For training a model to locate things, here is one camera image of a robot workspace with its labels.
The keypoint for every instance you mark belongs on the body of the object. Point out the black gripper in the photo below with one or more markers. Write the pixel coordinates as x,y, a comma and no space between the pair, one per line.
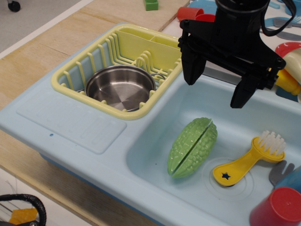
232,42

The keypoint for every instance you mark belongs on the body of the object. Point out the green bumpy toy squash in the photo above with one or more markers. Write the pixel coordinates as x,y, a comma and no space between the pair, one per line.
192,147

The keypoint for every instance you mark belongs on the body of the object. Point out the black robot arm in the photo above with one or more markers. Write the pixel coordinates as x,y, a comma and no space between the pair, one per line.
242,5

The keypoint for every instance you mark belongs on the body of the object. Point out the stainless steel pot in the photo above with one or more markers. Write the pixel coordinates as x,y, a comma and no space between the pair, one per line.
122,87

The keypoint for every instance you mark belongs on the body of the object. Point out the grey toy faucet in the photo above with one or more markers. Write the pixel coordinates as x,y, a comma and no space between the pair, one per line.
219,73

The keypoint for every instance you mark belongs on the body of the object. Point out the red cup upright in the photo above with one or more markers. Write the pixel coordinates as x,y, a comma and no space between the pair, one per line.
205,18

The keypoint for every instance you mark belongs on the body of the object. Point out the red toy plate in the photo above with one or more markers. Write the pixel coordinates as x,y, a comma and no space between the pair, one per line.
289,50

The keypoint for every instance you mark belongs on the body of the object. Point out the blue toy plate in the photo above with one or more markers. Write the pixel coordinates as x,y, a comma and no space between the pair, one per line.
208,6

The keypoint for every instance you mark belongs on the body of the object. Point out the blue toy utensil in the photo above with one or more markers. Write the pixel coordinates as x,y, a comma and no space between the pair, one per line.
269,21

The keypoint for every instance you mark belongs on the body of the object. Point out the red cup lying down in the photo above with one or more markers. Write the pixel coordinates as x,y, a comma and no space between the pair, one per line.
189,13

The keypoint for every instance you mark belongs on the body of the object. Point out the grey toy knife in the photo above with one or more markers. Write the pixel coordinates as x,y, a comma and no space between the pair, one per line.
288,36

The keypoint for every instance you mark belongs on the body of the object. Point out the grey toy spatula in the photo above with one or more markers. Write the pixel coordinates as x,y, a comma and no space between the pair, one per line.
281,22

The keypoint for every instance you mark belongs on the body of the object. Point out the yellow dish brush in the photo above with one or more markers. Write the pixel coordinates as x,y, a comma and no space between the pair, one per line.
269,147

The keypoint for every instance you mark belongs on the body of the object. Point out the light blue toy sink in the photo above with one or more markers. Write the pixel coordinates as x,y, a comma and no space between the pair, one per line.
73,152

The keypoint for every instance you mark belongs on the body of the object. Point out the pale yellow dish rack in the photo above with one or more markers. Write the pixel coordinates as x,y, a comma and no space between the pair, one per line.
124,44

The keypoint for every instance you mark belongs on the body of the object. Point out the green toy block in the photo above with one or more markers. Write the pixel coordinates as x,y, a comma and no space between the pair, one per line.
151,5

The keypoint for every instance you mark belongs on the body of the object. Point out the grey toy fork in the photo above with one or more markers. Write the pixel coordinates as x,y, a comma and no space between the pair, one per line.
280,171

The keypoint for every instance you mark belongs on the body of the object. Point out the blue cup front right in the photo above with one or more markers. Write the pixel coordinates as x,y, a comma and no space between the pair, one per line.
292,180

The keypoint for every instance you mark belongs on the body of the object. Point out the red cup front right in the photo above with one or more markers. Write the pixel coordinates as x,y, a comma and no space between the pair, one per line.
281,208

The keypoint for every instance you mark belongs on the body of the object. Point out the black caster wheel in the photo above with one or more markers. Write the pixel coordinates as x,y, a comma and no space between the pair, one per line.
14,6

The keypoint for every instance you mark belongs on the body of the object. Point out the yellow tape piece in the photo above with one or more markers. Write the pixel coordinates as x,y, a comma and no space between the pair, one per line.
23,216

